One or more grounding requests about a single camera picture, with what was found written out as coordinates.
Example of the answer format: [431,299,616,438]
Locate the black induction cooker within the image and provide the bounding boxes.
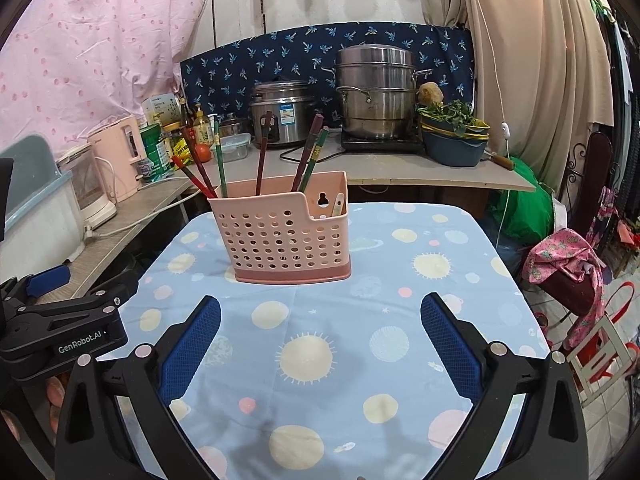
[340,130,426,155]

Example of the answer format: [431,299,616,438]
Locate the stacked steel steamer pot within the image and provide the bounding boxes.
[322,43,434,141]

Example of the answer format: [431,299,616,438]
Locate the green tin can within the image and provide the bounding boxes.
[138,124,174,184]

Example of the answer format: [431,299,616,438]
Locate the beige curtain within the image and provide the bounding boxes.
[419,0,617,192]

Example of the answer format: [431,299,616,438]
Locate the yellow oil bottle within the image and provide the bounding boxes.
[192,103,215,146]

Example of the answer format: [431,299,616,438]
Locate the navy leaf print cloth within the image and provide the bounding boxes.
[178,22,477,122]

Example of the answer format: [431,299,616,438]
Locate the pink perforated utensil holder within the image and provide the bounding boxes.
[207,170,353,284]

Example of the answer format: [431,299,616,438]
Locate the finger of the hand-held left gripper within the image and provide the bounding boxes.
[15,274,140,330]
[0,264,72,307]

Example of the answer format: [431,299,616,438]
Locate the pink dotted curtain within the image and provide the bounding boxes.
[0,0,217,162]

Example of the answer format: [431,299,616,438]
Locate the dark wooden chair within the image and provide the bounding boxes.
[564,132,617,242]

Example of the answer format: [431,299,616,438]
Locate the white green carton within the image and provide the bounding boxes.
[140,93,181,129]

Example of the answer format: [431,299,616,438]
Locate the white red stool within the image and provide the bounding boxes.
[567,279,640,407]

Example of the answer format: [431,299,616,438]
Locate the pink pineapple print cloth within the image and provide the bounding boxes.
[522,227,614,352]

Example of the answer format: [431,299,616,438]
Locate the green leafy vegetables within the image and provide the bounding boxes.
[417,98,476,126]

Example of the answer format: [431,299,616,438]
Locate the blue plastic storage bin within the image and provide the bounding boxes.
[0,133,84,264]

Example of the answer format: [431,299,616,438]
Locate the green plastic bag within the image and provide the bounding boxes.
[487,155,557,249]

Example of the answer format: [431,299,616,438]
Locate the blue plastic basin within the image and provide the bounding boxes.
[421,130,489,167]

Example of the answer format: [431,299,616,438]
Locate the white clear kitchen appliance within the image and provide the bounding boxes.
[54,142,119,229]

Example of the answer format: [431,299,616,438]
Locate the wooden handled tool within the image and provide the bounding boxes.
[482,152,516,171]

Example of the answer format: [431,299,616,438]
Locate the yellow rimmed basin stack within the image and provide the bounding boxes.
[417,112,491,141]

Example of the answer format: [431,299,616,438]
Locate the blue dotted tablecloth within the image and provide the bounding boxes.
[97,202,552,480]

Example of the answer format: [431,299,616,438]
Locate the pink electric kettle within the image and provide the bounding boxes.
[87,114,144,205]

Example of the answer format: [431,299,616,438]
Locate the green chopstick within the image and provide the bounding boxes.
[298,127,330,195]
[212,114,229,199]

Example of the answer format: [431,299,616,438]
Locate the small steel pot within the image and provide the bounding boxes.
[219,113,251,137]

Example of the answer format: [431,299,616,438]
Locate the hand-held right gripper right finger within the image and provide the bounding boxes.
[415,292,592,480]

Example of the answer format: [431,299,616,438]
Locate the black power cable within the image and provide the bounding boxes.
[278,144,347,164]

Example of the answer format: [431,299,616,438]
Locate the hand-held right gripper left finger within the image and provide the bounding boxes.
[54,295,223,480]

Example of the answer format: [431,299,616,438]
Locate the clear food container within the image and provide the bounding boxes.
[217,132,252,163]

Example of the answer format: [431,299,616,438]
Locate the white power cable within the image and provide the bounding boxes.
[84,177,194,239]

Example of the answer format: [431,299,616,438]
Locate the person's left hand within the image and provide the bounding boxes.
[42,373,71,423]

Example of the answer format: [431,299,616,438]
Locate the steel rice cooker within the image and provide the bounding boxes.
[248,79,317,149]

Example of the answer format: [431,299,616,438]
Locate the brown taro root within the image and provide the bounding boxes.
[417,82,445,107]

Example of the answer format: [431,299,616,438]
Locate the white cord with switch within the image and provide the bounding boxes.
[462,0,514,242]

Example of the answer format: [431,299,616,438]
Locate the dark red chopstick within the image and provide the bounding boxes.
[254,111,276,196]
[291,113,325,194]

